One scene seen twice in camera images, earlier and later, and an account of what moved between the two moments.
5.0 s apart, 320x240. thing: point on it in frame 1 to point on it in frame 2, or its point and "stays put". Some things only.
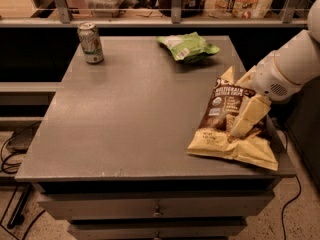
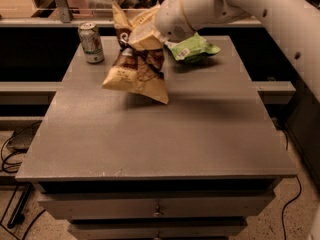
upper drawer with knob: (158, 205) stays put
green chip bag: (189, 47) stays put
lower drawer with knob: (156, 229) stays put
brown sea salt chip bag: (213, 137) to (136, 70)
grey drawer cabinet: (109, 152) stays put
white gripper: (269, 79) to (170, 20)
